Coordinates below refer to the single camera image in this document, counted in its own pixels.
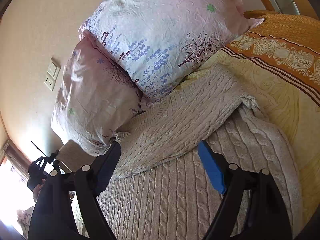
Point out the white floral pillow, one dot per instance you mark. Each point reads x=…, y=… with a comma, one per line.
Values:
x=159, y=42

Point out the pink floral pillow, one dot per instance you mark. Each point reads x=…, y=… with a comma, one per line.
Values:
x=96, y=97

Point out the person's left hand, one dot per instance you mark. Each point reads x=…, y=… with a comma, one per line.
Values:
x=36, y=191

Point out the floral pajama cloth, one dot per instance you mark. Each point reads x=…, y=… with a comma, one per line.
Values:
x=24, y=219

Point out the wooden window frame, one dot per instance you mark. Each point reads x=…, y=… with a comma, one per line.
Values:
x=19, y=161

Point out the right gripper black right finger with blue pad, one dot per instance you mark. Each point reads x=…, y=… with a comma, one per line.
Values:
x=266, y=213

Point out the white wall switch socket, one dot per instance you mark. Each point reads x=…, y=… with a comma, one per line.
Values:
x=52, y=74

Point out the beige cable knit sweater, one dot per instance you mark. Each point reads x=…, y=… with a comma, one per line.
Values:
x=160, y=190

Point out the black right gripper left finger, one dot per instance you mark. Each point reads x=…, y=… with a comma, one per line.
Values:
x=53, y=217

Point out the yellow orange patterned bedspread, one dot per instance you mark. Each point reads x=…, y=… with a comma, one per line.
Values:
x=278, y=62

